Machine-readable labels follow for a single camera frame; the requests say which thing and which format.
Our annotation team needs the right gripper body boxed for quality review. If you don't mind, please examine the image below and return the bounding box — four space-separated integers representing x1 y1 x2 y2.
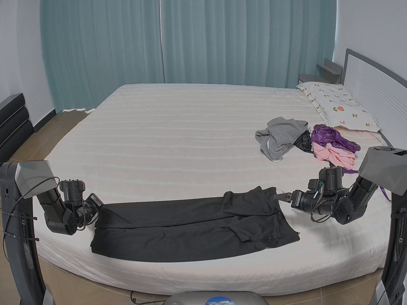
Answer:
291 189 316 212

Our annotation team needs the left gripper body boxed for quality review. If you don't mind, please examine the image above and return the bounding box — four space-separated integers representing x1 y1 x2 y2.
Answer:
83 193 105 217

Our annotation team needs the black T-shirt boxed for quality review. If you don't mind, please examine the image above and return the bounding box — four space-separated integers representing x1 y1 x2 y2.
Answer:
90 186 301 262

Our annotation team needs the pile of clothes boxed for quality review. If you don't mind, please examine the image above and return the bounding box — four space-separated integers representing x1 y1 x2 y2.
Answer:
294 124 392 203

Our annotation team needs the bed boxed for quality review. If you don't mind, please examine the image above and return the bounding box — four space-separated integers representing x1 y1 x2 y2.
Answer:
32 48 407 297

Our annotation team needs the grey garment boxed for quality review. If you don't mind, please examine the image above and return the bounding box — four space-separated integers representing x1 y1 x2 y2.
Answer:
255 117 309 163

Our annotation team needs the white printed pillow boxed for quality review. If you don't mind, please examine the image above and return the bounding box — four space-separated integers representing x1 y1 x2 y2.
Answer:
296 81 382 132

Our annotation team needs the black chest of drawers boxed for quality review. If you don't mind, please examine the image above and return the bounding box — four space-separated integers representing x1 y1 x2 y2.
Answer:
0 93 34 158

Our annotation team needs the grey bedside table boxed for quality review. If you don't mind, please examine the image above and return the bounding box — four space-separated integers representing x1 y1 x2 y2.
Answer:
299 58 343 84

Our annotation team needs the blue-green curtain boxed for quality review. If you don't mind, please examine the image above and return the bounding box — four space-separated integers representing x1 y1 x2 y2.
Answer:
40 0 166 111
160 0 338 90

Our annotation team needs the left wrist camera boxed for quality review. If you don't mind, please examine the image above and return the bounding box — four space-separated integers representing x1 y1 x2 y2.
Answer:
59 179 86 204

